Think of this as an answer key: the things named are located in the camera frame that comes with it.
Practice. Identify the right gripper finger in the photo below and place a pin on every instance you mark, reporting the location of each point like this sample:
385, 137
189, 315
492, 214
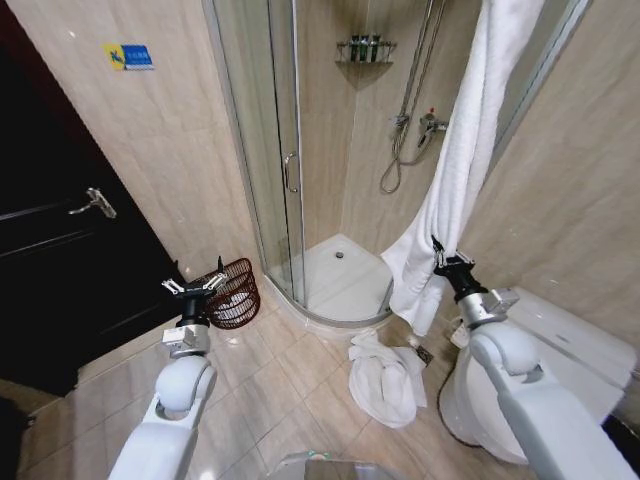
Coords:
462, 258
438, 252

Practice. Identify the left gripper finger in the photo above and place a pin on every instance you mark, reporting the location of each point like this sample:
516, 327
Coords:
171, 287
218, 278

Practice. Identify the long white towel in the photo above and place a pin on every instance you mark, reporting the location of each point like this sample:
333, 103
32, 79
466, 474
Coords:
475, 100

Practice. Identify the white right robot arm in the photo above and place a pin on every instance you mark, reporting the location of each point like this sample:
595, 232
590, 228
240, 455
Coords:
550, 425

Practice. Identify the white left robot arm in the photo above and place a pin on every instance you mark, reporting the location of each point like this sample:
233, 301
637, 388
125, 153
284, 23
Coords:
170, 440

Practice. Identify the brown wicker hamper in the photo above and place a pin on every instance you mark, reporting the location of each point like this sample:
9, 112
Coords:
246, 272

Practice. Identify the white cloth inside hamper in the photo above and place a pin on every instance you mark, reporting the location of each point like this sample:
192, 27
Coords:
237, 302

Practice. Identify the crumpled white towel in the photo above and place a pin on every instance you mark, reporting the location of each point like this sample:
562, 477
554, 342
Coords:
380, 385

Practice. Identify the square metal floor drain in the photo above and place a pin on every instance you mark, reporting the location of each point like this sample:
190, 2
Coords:
425, 354

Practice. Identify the white shower tray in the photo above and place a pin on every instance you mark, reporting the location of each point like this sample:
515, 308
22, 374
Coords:
345, 287

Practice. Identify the white toilet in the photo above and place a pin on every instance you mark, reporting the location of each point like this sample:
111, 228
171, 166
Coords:
565, 350

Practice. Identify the black door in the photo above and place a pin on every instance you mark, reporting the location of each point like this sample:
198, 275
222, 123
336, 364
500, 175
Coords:
50, 250

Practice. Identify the chrome shower mixer tap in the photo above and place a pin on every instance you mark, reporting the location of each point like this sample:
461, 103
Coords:
429, 125

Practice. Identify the curved glass shower door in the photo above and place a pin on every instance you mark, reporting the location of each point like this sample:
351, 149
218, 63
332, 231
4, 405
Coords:
250, 125

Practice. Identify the fixed glass shower panel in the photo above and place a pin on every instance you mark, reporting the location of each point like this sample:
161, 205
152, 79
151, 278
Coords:
542, 65

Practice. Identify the white robot front shell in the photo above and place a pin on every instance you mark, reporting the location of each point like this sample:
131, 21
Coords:
330, 465

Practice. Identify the dark toiletry bottle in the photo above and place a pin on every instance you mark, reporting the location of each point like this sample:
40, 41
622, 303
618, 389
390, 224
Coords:
355, 49
375, 48
365, 48

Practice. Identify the black bin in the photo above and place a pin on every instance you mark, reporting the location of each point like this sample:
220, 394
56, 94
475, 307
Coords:
625, 440

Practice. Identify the white wall water valve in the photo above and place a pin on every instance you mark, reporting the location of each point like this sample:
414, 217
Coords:
458, 332

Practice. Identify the chrome shower riser rail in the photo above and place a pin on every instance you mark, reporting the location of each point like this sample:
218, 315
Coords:
419, 65

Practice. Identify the blue and yellow wall sign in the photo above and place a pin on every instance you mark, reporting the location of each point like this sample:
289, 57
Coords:
131, 57

